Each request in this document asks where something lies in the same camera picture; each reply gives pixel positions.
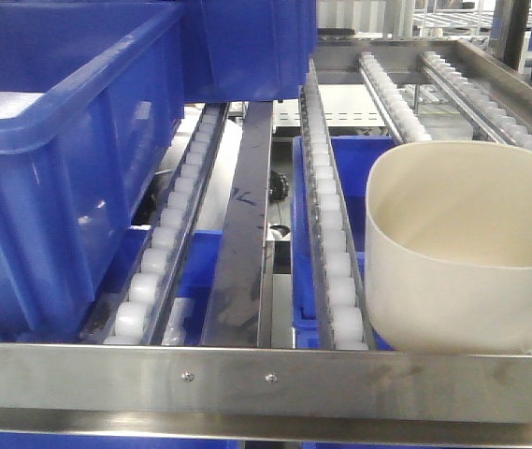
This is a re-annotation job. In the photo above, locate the white plastic bin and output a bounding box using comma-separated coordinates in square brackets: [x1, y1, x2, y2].
[365, 141, 532, 354]

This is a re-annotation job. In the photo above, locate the blue crate lower layer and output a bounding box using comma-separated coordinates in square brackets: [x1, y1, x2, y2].
[290, 134, 397, 352]

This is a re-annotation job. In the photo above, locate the steel centre divider bar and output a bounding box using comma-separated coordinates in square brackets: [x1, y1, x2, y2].
[201, 102, 273, 348]

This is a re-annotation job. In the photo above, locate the white roller track centre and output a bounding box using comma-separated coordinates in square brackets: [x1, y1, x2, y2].
[299, 63, 376, 351]

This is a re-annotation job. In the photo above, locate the white roller track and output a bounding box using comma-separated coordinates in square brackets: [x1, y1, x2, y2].
[420, 51, 532, 152]
[299, 63, 376, 351]
[359, 51, 431, 144]
[79, 103, 229, 346]

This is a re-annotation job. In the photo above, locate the white roller track rear left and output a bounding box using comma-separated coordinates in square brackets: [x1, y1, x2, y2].
[359, 51, 431, 144]

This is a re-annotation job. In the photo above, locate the blue crate rear upper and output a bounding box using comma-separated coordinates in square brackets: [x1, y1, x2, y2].
[181, 1, 317, 103]

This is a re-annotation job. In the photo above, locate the large blue crate front left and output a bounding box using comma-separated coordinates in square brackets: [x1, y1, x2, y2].
[0, 2, 183, 333]

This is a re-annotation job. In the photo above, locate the white roller track rear right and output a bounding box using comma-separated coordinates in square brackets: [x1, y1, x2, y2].
[420, 51, 532, 152]

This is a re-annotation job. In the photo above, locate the steel front shelf rail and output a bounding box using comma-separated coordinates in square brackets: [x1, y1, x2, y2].
[0, 343, 532, 448]

